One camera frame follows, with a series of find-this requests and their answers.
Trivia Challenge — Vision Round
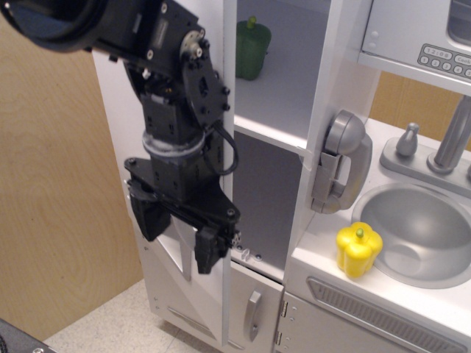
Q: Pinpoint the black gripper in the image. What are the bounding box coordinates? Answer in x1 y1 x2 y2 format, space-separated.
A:
124 146 240 274

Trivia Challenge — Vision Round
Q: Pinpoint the silver fridge door handle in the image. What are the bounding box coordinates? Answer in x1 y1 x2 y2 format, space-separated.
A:
172 216 195 282

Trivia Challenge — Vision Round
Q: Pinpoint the white toy fridge door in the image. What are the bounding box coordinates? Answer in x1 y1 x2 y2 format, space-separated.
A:
93 1 240 346

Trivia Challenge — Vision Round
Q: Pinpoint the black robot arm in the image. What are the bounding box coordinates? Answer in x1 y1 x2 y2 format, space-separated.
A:
1 1 240 274

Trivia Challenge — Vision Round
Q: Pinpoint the white lower freezer door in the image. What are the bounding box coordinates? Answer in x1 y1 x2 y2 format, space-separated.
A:
132 219 285 353

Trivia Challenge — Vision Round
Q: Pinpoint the white toy kitchen cabinet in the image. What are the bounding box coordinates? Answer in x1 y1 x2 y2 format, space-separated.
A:
233 1 470 352

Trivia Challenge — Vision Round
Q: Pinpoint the grey toy telephone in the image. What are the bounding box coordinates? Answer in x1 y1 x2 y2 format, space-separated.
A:
311 110 373 214

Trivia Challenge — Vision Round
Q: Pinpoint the yellow toy bell pepper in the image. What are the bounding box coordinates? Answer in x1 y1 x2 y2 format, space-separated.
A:
336 221 383 278

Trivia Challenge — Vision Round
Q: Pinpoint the black case corner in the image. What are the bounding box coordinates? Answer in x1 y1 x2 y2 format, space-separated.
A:
1 319 56 353

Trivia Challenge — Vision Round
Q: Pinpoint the green toy bell pepper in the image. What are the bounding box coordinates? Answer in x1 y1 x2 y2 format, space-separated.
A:
235 15 272 81

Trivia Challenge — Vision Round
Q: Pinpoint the silver toy sink basin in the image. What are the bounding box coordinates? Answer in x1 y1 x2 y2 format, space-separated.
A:
352 184 470 289

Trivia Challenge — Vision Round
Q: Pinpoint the silver oven vent panel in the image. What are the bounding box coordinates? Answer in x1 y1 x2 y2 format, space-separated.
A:
306 277 469 352

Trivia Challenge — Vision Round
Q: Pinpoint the silver toy faucet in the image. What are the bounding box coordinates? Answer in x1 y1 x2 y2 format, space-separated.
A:
380 96 470 198

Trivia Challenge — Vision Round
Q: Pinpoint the toy microwave with keypad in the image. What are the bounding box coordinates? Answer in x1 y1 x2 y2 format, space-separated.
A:
358 1 470 96

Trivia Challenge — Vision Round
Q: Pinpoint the silver freezer door handle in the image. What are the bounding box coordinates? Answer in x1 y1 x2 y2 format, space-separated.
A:
244 290 262 342

